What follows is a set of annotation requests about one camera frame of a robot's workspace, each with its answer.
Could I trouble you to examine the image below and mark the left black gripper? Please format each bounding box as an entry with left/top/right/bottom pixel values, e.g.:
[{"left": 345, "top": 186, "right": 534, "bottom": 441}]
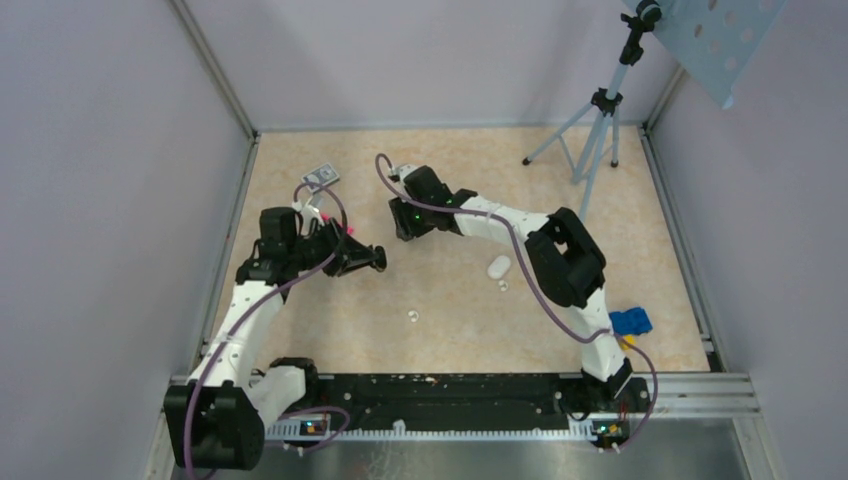
[{"left": 287, "top": 217, "right": 379, "bottom": 278}]

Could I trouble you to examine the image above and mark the black charging case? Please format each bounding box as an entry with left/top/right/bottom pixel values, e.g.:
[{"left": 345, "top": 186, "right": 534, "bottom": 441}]
[{"left": 371, "top": 246, "right": 387, "bottom": 272}]

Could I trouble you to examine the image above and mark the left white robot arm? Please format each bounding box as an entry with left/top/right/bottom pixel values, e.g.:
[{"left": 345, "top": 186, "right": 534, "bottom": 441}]
[{"left": 163, "top": 206, "right": 387, "bottom": 470}]

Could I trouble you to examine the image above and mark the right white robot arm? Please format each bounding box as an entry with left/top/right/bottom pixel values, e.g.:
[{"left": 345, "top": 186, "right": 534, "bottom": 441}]
[{"left": 381, "top": 164, "right": 633, "bottom": 412}]

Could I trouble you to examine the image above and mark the white charging case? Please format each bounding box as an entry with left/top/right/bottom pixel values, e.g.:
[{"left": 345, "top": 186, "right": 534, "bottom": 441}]
[{"left": 486, "top": 255, "right": 512, "bottom": 280}]

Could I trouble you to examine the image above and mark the pink block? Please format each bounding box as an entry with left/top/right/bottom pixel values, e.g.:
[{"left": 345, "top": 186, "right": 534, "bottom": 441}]
[{"left": 321, "top": 213, "right": 353, "bottom": 235}]

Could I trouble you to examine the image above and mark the card deck box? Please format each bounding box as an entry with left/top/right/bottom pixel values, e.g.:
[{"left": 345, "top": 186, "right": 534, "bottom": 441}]
[{"left": 301, "top": 162, "right": 341, "bottom": 186}]

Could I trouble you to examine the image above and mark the light blue tripod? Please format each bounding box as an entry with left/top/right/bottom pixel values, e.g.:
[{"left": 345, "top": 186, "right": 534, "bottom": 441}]
[{"left": 521, "top": 0, "right": 664, "bottom": 219}]

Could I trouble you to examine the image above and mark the blue toy block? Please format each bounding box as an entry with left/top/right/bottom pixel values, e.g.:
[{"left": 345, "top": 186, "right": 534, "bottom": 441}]
[{"left": 609, "top": 307, "right": 654, "bottom": 336}]

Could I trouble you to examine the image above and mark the yellow cube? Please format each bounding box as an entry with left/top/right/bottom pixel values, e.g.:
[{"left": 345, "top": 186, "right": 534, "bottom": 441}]
[{"left": 617, "top": 335, "right": 635, "bottom": 350}]

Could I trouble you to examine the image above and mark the perforated blue panel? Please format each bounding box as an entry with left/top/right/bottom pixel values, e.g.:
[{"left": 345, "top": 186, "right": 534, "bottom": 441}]
[{"left": 623, "top": 0, "right": 786, "bottom": 110}]

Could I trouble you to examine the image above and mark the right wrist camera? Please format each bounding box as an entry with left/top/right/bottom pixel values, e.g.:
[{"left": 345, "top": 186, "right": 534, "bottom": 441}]
[{"left": 388, "top": 164, "right": 419, "bottom": 185}]

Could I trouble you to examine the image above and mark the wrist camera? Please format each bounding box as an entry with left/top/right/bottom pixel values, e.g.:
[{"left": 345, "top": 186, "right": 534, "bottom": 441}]
[
  {"left": 388, "top": 164, "right": 419, "bottom": 185},
  {"left": 292, "top": 194, "right": 325, "bottom": 226}
]

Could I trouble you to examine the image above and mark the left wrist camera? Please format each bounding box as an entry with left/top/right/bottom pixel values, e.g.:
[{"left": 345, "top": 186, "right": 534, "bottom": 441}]
[{"left": 292, "top": 194, "right": 325, "bottom": 226}]

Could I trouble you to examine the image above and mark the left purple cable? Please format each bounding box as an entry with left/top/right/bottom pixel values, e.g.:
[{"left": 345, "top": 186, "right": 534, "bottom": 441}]
[{"left": 182, "top": 182, "right": 352, "bottom": 480}]

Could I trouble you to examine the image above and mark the purple cable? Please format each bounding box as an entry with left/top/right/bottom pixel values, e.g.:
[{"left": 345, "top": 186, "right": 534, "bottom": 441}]
[
  {"left": 374, "top": 153, "right": 659, "bottom": 452},
  {"left": 182, "top": 182, "right": 352, "bottom": 480}
]

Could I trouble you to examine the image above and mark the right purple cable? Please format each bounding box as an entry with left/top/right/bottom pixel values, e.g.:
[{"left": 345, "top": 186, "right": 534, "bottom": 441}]
[{"left": 374, "top": 153, "right": 659, "bottom": 452}]

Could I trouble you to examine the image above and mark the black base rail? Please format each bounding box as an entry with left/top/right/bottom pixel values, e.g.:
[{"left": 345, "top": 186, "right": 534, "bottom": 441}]
[{"left": 290, "top": 373, "right": 650, "bottom": 432}]

